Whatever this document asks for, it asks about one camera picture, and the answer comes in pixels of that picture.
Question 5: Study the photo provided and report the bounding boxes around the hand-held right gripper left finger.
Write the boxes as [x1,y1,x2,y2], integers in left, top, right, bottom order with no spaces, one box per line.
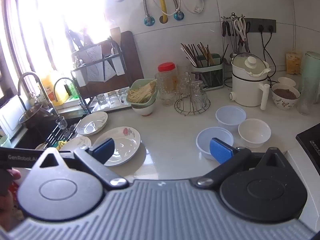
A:
[32,137,129,191]

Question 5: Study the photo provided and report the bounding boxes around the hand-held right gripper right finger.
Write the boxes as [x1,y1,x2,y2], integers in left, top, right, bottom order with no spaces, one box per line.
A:
[192,137,288,188]

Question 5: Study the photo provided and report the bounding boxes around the pale blue plastic bowl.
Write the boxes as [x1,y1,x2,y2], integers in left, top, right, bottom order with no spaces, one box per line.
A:
[196,127,235,160]

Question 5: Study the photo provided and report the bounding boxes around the white plate grey leaf print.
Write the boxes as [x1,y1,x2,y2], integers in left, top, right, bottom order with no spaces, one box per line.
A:
[76,112,109,136]
[59,136,92,153]

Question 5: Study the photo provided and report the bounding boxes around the white plastic bowl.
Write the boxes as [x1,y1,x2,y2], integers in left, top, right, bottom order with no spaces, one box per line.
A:
[215,106,247,132]

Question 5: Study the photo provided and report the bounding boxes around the white ceramic bowl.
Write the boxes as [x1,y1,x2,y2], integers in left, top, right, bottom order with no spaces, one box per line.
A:
[238,118,272,148]

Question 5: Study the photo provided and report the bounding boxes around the person's left hand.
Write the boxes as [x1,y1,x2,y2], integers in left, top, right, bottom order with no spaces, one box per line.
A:
[6,169,22,181]

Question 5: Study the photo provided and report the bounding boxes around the black kitchen sink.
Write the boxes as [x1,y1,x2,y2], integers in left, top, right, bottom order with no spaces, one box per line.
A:
[14,115,83,150]

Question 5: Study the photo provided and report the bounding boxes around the steel wool scrubber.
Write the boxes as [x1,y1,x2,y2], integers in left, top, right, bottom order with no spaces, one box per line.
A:
[62,126,77,140]

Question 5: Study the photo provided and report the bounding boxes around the red patterned clothing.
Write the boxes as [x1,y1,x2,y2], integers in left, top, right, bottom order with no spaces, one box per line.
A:
[0,180,28,220]

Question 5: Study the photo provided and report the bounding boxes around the black sink drain rack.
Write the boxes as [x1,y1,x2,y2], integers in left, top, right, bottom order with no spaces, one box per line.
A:
[42,122,80,148]

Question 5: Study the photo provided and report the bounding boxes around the white ribbed panel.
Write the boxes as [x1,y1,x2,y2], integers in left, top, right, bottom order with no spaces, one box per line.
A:
[0,95,25,133]

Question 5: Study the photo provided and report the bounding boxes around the steel pot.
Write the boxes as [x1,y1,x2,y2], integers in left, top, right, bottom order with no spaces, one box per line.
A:
[19,104,50,129]

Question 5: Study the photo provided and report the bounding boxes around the clear drinking glass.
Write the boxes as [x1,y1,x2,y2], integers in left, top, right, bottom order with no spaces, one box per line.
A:
[108,91,120,105]
[97,94,110,109]

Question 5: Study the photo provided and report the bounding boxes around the small wine glass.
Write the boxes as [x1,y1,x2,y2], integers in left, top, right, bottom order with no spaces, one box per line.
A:
[55,116,68,130]

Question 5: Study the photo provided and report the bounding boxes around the white bowl red stripe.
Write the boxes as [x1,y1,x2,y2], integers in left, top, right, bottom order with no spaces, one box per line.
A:
[131,97,157,117]

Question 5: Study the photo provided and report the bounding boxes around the green colander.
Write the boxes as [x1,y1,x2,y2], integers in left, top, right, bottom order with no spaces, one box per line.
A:
[126,79,158,105]

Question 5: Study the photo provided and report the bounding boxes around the black dish rack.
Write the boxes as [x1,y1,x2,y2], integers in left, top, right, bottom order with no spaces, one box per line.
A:
[71,36,127,110]

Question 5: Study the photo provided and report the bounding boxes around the clear glass red print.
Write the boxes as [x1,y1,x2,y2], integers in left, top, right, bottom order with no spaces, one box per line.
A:
[118,89,129,103]

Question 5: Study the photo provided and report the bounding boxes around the dried noodles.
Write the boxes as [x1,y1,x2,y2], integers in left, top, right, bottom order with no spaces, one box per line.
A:
[128,80,157,103]

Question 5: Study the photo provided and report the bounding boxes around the green detergent bottle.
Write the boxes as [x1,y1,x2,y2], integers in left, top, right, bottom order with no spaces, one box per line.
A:
[64,79,79,98]

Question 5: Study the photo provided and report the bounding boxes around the white electric pot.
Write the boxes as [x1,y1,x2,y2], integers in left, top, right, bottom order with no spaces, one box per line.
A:
[229,52,272,110]

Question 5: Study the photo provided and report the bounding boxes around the white cutlery holder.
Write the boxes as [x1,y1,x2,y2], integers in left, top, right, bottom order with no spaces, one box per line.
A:
[75,72,87,87]
[111,56,125,77]

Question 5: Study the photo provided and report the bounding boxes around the green chopstick holder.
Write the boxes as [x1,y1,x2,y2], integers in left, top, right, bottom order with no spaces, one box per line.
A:
[191,53,224,90]

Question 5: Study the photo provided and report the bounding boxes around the embossed steel board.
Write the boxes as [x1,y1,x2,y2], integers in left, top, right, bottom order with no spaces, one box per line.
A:
[85,44,105,82]

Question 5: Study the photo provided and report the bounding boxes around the yellow oil bottle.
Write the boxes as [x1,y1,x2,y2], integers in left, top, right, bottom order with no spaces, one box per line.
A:
[41,71,69,107]

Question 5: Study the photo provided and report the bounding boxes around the plain grey board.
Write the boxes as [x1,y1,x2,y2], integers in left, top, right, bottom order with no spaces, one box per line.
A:
[101,57,118,80]

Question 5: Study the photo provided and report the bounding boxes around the short steel faucet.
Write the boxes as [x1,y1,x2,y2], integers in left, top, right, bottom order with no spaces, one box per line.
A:
[53,77,87,109]

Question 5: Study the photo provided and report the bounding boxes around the clear glass cup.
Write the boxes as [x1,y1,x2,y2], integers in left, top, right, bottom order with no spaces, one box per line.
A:
[176,65,193,98]

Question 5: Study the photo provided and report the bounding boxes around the patterned ceramic mug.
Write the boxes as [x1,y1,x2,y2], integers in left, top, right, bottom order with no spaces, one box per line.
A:
[271,83,300,110]

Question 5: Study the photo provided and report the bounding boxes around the tall steel faucet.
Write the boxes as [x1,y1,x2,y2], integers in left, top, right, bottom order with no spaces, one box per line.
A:
[18,72,59,117]

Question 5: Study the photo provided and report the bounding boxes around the glass jar red lid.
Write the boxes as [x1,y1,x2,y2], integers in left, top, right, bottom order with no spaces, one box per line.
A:
[155,62,178,107]

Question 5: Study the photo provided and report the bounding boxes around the black induction cooker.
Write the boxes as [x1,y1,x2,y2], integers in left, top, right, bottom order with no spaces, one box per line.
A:
[295,124,320,155]

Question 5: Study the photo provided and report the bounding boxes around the textured clear glass vase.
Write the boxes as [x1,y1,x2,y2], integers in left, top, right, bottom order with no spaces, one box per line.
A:
[297,80,314,116]

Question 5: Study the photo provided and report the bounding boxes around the plain white bowl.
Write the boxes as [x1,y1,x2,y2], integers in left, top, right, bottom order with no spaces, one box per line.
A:
[277,77,297,88]

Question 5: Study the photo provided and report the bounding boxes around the brown cutting board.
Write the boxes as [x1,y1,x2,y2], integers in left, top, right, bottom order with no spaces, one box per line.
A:
[110,31,145,85]

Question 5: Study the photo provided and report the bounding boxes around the bundle of chopsticks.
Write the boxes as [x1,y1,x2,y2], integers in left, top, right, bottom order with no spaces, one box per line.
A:
[180,42,218,67]

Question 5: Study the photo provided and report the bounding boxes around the yellow packet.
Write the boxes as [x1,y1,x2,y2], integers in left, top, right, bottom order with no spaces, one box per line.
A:
[286,51,303,75]

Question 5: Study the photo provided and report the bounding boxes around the pale green bottle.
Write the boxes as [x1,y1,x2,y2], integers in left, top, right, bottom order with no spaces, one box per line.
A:
[301,51,320,105]

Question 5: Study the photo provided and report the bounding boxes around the black power strip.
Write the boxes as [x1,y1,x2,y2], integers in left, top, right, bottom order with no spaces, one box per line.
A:
[244,18,277,33]

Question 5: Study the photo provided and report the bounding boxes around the window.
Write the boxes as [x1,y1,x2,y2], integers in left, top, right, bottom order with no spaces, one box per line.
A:
[0,0,110,98]

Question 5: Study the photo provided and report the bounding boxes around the wire cup rack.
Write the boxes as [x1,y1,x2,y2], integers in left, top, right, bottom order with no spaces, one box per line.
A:
[174,96,211,117]

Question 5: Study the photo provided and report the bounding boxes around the black power cable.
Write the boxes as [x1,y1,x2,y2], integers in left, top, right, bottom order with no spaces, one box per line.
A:
[260,29,279,84]

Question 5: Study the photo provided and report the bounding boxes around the white handled scissors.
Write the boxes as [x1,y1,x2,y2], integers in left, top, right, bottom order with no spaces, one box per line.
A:
[234,17,248,42]

